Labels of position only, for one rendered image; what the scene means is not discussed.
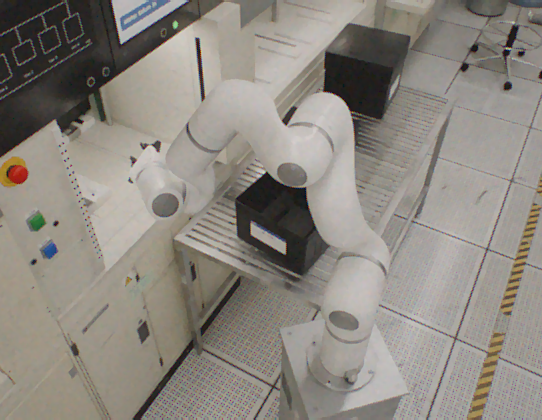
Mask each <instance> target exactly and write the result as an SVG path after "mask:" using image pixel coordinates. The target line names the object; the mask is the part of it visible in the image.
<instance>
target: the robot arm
mask: <svg viewBox="0 0 542 420"><path fill-rule="evenodd" d="M236 134H241V135H242V136H243V137H244V138H245V139H246V140H247V141H248V143H249V144H250V145H251V147H252V149H253V150H254V151H255V152H256V154H257V156H258V158H259V160H260V161H261V162H262V165H263V166H264V167H265V169H266V170H267V172H268V173H269V174H270V175H271V176H272V177H273V178H274V179H275V180H277V181H278V182H281V183H283V184H284V185H287V186H290V187H294V188H305V187H306V193H307V201H308V205H309V208H310V213H311V215H312V218H313V220H314V222H315V226H316V229H317V231H318V232H319V234H320V235H321V237H322V239H323V240H324V241H326V243H327V244H328V245H330V246H332V247H336V248H337V261H336V263H335V265H334V268H333V270H332V274H331V276H330V279H329V280H328V283H327V285H326V290H325V292H324V295H323V298H322V301H321V315H322V317H324V319H325V324H324V329H323V331H322V332H321V333H318V334H317V335H316V337H315V338H313V339H312V341H311V342H310V345H309V348H308V351H307V363H308V366H309V369H310V372H311V374H312V375H313V376H314V377H315V378H316V380H317V381H318V382H320V383H321V385H323V386H324V387H327V388H329V389H331V390H333V391H337V392H353V391H356V390H358V389H360V388H362V387H364V386H365V385H366V384H367V383H369V381H370V380H371V379H372V377H373V376H374V374H375V368H376V355H375V350H374V349H373V347H372V345H371V344H370V343H369V339H370V336H371V333H372V330H373V327H374V324H375V316H376V313H377V310H378V306H379V304H380V298H381V295H382V292H383V290H384V286H385V280H386V278H387V274H388V272H389V268H390V254H389V251H388V248H387V247H386V245H385V241H383V240H382V239H381V237H380V236H378V235H377V234H376V233H375V232H374V231H373V230H372V229H371V228H370V227H369V225H367V223H366V221H365V220H364V215H363V212H362V209H361V206H360V203H359V200H358V193H357V190H356V184H355V173H354V133H353V121H352V118H351V114H350V112H349V110H348V107H347V105H346V104H345V102H343V101H342V99H341V98H340V97H338V96H335V95H333V94H331V93H326V92H320V93H316V94H314V95H311V96H309V97H308V98H306V99H305V101H304V102H302V103H301V104H300V106H299V107H298V109H297V110H296V112H295V113H294V115H293V117H292V118H291V119H290V121H289V123H288V125H287V127H286V126H285V125H284V124H283V123H282V121H281V119H280V118H279V116H278V111H277V108H276V106H275V103H274V101H273V97H272V96H270V94H269V93H268V92H267V91H266V90H265V89H264V88H262V86H258V85H257V84H255V83H252V82H250V81H247V80H240V79H229V80H224V81H222V82H220V83H219V84H218V85H217V86H214V88H213V90H212V91H210V92H209V93H208V96H206V97H205V99H204V100H203V102H202V103H201V104H200V106H199V107H198V109H197V110H196V111H195V113H193V114H192V117H191V118H190V119H189V120H188V122H187V123H186V125H185V126H184V128H183V129H181V132H180V134H178V135H177V137H176V139H175V140H174V141H173V143H172V144H171V146H170V148H169V149H168V150H167V153H166V155H164V153H163V152H161V151H160V146H161V142H160V140H158V139H157V140H156V141H155V143H154V144H150V145H149V144H147V143H142V142H140V144H139V145H140V146H141V148H142V149H143V150H144V152H143V153H142V154H141V156H139V159H136V158H135V157H133V156H132V155H131V156H130V157H129V158H130V160H131V161H132V165H131V167H132V168H131V170H130V172H129V176H130V177H129V178H128V182H130V183H134V184H135V185H136V186H137V187H138V188H139V193H140V194H141V196H142V198H143V200H144V204H145V206H146V209H147V210H148V212H149V215H151V216H152V217H153V218H155V219H156V220H171V219H172V218H174V217H176V215H178V214H179V213H182V214H187V215H196V214H198V213H199V212H201V211H202V210H203V209H204V208H205V207H206V206H207V205H208V204H209V202H210V201H211V200H212V199H213V198H214V193H215V188H216V182H215V176H214V170H213V168H212V166H211V165H210V163H211V162H212V161H214V159H215V158H216V157H217V156H218V155H219V153H220V152H221V151H222V150H224V148H225V147H226V146H227V145H228V144H229V143H230V141H231V140H232V139H234V138H235V135H236ZM167 167H168V169H169V170H170V171H171V172H172V173H173V174H174V175H176V177H179V178H181V179H182V180H184V181H186V182H182V181H180V180H177V179H176V178H174V177H171V175H170V173H169V172H168V171H167Z"/></svg>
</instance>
